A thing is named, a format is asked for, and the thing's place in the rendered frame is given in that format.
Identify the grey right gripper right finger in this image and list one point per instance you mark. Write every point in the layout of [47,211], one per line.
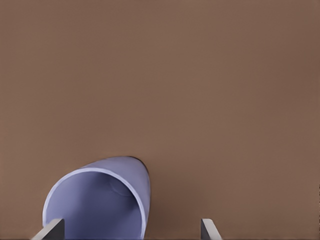
[208,229]

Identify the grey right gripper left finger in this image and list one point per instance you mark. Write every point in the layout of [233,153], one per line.
[53,231]

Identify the lavender blue cup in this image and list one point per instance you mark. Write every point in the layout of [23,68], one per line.
[107,197]

